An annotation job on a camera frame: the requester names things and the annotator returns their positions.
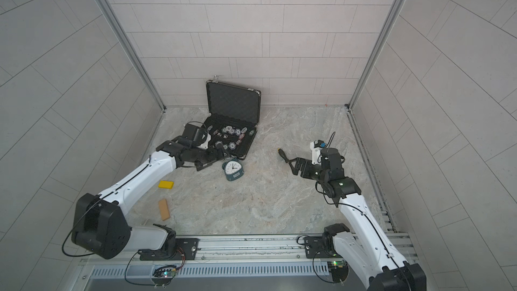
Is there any left circuit board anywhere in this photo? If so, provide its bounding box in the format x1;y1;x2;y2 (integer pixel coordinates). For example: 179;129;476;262
153;265;177;279

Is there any right circuit board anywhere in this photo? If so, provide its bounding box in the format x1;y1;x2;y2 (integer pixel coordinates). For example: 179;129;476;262
328;261;350;284

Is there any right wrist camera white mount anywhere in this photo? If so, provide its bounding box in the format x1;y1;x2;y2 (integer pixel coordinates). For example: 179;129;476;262
310;140;327;165

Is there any yellow block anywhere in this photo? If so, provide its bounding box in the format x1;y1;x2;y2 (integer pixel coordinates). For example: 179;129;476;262
158;181;174;189

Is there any black handled screwdriver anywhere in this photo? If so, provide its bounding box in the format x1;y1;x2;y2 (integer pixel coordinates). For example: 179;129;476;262
278;148;289;163

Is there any circuit board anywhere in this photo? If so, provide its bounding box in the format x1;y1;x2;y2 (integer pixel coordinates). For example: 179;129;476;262
153;265;177;279
328;261;350;284

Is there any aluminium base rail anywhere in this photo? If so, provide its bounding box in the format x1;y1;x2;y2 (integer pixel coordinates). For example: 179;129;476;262
80;232;417;268

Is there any open black poker chip case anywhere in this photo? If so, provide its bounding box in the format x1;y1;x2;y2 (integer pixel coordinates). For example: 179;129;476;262
204;80;261;160

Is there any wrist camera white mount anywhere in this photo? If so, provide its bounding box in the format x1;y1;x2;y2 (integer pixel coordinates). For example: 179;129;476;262
310;140;327;165
198;133;211;150

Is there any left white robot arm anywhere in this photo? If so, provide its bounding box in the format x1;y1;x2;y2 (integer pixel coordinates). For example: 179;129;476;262
66;123;229;260

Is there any wooden block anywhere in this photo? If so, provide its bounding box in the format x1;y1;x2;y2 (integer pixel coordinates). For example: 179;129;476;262
158;199;170;221

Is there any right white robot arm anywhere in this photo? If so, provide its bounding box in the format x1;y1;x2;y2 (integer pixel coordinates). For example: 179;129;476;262
285;145;427;290

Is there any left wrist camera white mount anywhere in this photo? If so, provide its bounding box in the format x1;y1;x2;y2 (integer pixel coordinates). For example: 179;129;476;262
198;133;211;150

